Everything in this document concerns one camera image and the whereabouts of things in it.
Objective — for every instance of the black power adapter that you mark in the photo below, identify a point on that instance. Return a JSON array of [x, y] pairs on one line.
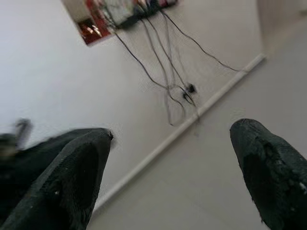
[[190, 88]]

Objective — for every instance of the black power strip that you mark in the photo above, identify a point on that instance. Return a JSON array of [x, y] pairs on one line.
[[130, 21]]

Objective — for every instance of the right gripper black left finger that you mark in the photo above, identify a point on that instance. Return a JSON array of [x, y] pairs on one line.
[[67, 182]]

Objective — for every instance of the red printed box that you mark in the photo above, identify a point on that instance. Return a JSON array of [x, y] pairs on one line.
[[92, 31]]

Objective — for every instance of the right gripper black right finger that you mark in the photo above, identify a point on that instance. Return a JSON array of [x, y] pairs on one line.
[[275, 179]]

